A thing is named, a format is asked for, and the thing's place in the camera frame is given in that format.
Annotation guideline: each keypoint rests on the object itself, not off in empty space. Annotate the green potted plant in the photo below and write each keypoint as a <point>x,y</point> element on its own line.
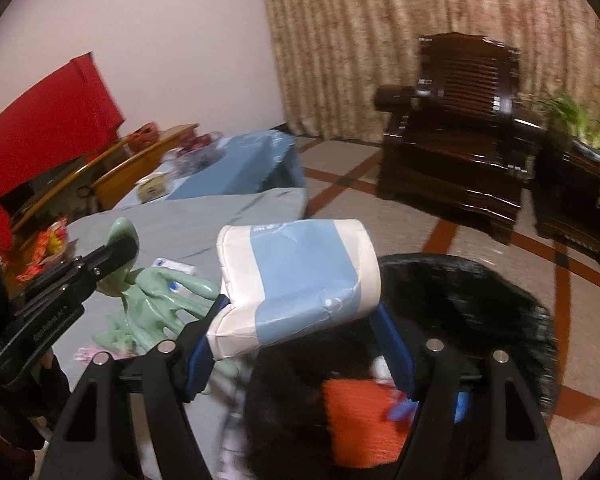
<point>580,120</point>

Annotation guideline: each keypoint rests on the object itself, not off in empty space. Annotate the white paper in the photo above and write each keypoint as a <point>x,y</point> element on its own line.
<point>380,367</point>

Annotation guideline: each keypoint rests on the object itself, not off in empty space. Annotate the black lined trash bin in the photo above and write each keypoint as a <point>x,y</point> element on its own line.
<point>480,300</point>

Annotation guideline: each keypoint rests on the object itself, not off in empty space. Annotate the blue plastic bag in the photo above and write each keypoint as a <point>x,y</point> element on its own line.
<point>400,407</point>

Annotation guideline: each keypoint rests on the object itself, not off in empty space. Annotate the orange bumpy scrubber pad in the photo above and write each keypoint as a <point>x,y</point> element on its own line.
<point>360,415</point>

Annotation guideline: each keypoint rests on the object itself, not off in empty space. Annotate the dark wooden side table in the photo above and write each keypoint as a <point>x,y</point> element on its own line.
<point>575,200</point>

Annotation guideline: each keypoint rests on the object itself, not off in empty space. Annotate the white and blue packet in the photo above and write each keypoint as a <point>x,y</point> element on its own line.
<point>300,280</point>

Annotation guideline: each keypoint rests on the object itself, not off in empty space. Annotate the person's left hand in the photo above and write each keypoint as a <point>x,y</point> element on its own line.
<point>47,370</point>

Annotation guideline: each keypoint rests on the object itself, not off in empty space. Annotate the wooden television cabinet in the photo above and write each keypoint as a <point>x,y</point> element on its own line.
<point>130,170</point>

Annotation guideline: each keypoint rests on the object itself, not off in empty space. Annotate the green rubber glove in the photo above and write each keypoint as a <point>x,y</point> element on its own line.
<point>145,300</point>

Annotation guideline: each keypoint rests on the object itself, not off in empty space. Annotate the tissue box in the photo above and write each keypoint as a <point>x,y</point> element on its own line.
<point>154,187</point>

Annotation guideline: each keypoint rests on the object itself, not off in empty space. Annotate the person's left forearm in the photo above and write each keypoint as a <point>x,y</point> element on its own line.
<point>5,435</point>

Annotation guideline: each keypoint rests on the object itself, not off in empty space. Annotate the glass snack bowl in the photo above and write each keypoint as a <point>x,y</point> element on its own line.
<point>45,260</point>

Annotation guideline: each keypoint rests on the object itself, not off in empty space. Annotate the blue and white tube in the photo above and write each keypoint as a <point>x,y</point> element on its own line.
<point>172,265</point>

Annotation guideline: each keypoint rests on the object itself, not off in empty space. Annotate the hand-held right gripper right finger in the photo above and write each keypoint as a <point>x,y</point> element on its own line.
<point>397,355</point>

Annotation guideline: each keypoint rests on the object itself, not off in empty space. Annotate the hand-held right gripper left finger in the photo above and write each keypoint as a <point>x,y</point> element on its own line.
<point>200,365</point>

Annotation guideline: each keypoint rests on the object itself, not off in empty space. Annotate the blue tablecloth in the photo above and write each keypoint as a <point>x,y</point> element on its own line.
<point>240,165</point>

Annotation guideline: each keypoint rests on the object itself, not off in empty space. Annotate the red cloth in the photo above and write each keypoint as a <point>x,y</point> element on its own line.
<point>40,120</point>

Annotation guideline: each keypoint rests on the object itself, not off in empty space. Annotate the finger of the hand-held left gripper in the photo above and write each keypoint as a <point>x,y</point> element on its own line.
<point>105,262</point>

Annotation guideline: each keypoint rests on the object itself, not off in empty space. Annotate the black television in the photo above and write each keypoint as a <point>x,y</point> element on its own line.
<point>35,190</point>

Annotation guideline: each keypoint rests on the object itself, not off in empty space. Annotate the glass fruit bowl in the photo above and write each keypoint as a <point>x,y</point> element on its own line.
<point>195,152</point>

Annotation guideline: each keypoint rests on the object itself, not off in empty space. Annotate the red snack packet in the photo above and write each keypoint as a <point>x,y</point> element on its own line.
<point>40,250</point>

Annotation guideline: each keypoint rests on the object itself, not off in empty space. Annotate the red woven basket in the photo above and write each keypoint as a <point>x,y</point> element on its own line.
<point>144,137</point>

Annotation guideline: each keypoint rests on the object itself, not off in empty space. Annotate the dark wooden armchair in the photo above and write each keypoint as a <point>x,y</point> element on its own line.
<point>455,160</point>

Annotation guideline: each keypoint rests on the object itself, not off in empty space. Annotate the pink plastic bag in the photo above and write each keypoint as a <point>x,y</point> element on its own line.
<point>87,354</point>

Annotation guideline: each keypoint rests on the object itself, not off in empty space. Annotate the patterned beige curtain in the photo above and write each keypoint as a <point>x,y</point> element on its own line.
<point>380,20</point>

